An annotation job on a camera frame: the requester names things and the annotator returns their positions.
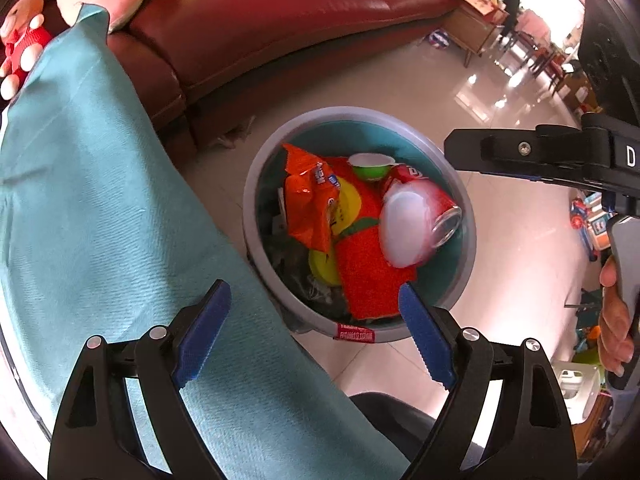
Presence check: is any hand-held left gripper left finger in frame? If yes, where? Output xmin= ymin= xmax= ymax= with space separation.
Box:
xmin=47 ymin=279 xmax=232 ymax=480

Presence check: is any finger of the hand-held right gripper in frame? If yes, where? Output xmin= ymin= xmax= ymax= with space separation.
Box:
xmin=444 ymin=125 xmax=612 ymax=187

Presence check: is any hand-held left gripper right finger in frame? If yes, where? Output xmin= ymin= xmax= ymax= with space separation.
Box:
xmin=398 ymin=281 xmax=580 ymax=480

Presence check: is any white plastic dome bowl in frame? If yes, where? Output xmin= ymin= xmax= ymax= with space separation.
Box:
xmin=378 ymin=182 xmax=433 ymax=268

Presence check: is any teal round waste bin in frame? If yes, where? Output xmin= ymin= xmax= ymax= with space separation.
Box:
xmin=242 ymin=106 xmax=477 ymax=345

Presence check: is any person's right forearm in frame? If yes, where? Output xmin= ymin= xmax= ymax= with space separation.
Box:
xmin=605 ymin=387 xmax=640 ymax=461

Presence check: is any person's right hand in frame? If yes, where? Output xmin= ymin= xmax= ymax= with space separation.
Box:
xmin=598 ymin=256 xmax=636 ymax=377

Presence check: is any red drink can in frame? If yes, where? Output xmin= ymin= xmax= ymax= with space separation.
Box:
xmin=382 ymin=162 xmax=463 ymax=250

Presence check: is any orange red textured packet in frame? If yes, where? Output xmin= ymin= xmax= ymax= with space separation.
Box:
xmin=327 ymin=157 xmax=418 ymax=321

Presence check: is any blue red toy car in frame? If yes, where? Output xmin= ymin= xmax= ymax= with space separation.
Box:
xmin=567 ymin=195 xmax=613 ymax=261

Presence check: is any wooden side table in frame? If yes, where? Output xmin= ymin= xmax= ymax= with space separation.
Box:
xmin=445 ymin=0 xmax=501 ymax=68

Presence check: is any green white plastic bowl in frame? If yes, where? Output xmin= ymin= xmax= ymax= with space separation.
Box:
xmin=347 ymin=152 xmax=397 ymax=182

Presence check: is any teal and white blanket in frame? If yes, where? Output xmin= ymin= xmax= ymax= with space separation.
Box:
xmin=0 ymin=4 xmax=411 ymax=480

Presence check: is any white plastic stool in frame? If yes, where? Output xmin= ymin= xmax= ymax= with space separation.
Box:
xmin=552 ymin=360 xmax=608 ymax=428

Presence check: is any green plastic toy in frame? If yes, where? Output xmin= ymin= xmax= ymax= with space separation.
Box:
xmin=572 ymin=325 xmax=608 ymax=366

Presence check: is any orange snack bag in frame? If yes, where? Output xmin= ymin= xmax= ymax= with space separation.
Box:
xmin=281 ymin=143 xmax=343 ymax=255

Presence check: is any dark red leather sofa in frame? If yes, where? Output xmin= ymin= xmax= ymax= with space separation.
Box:
xmin=0 ymin=0 xmax=461 ymax=153

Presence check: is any brown bear plush red outfit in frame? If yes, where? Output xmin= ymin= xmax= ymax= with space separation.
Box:
xmin=0 ymin=0 xmax=53 ymax=101

